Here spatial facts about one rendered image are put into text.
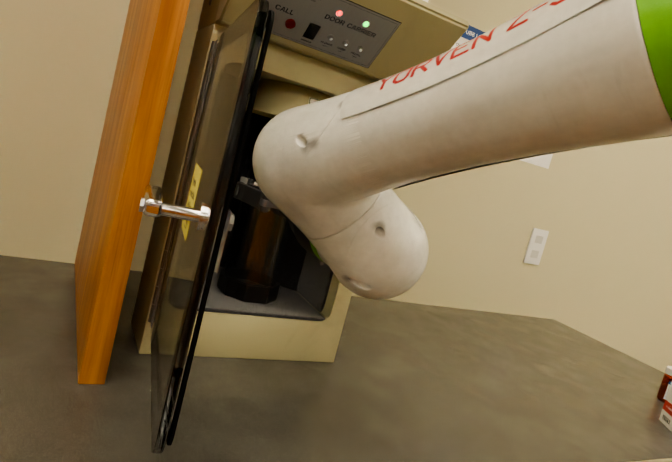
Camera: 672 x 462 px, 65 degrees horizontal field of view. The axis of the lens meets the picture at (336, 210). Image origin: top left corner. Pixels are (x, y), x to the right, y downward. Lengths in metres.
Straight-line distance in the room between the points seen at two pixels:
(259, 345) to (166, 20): 0.49
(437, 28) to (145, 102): 0.40
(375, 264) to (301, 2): 0.36
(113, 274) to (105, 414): 0.16
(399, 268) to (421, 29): 0.37
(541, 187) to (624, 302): 0.67
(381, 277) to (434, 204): 0.97
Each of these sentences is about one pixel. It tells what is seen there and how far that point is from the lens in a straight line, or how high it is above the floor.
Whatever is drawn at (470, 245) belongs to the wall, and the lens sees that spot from 1.61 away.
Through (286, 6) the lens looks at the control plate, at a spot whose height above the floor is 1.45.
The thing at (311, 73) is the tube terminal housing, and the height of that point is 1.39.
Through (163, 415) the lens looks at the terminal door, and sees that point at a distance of 0.50.
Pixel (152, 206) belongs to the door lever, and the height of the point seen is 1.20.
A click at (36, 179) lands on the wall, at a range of 1.19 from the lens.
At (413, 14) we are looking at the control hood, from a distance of 0.77.
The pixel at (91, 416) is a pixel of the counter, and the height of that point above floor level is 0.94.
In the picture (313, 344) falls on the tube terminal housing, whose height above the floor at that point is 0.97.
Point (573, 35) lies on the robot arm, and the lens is 0.35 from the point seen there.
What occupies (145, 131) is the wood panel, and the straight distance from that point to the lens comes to 0.66.
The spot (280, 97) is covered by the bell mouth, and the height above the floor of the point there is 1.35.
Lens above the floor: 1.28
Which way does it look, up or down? 6 degrees down
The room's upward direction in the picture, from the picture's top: 15 degrees clockwise
